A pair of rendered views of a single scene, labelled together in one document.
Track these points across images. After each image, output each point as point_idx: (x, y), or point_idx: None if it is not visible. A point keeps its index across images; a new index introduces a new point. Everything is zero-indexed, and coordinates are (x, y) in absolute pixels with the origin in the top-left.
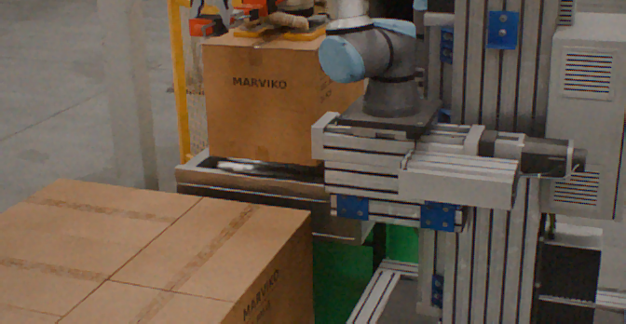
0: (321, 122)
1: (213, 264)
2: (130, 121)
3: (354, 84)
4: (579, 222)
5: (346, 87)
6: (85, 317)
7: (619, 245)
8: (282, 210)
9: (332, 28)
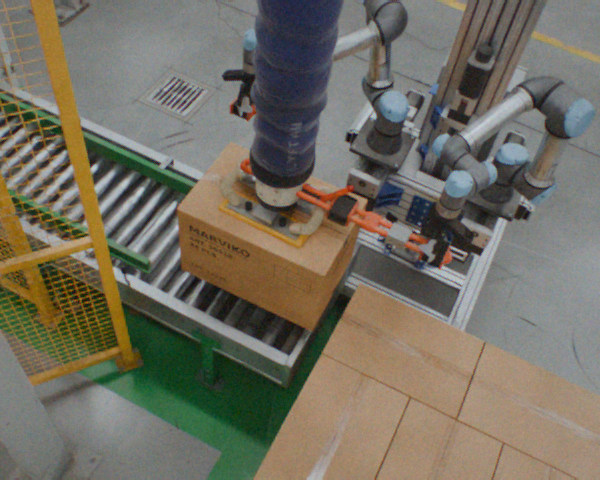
0: (484, 229)
1: (438, 351)
2: (45, 429)
3: None
4: (204, 138)
5: None
6: (503, 428)
7: (243, 133)
8: (357, 300)
9: (551, 184)
